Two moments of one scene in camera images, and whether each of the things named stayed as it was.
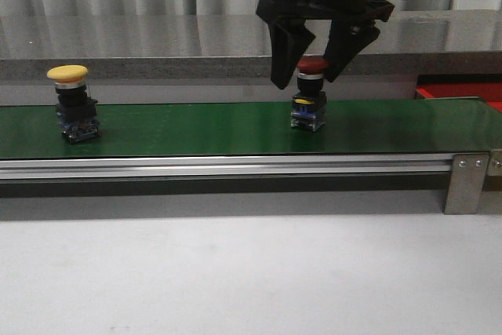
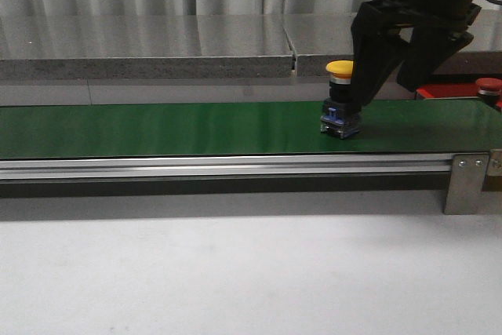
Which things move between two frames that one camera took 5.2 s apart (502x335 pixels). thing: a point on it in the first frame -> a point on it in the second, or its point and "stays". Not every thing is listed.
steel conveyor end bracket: [496, 162] stays
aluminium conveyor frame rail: [225, 166] stays
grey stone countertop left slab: [138, 47] stays
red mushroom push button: [309, 103] -> [490, 89]
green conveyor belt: [257, 129] stays
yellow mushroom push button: [76, 111] -> [341, 117]
